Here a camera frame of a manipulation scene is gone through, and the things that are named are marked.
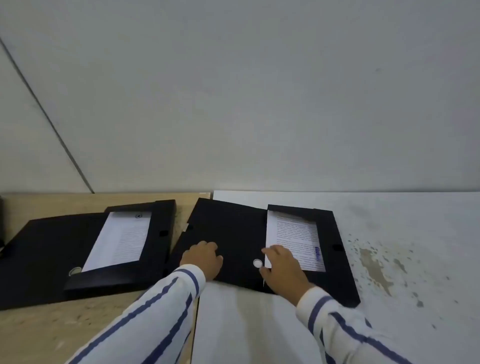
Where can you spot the person's left forearm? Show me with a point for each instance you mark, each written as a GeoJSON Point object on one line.
{"type": "Point", "coordinates": [150, 326]}

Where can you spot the person's right hand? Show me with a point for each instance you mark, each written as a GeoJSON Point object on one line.
{"type": "Point", "coordinates": [287, 275]}

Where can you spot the white printed paper sheet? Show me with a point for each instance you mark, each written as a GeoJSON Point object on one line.
{"type": "Point", "coordinates": [120, 240]}
{"type": "Point", "coordinates": [292, 236]}

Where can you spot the person's left hand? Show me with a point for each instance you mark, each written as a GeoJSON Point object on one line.
{"type": "Point", "coordinates": [202, 260]}

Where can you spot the white table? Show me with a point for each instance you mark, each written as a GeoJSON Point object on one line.
{"type": "Point", "coordinates": [412, 225]}

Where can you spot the person's right forearm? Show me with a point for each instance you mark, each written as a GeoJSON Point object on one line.
{"type": "Point", "coordinates": [337, 333]}

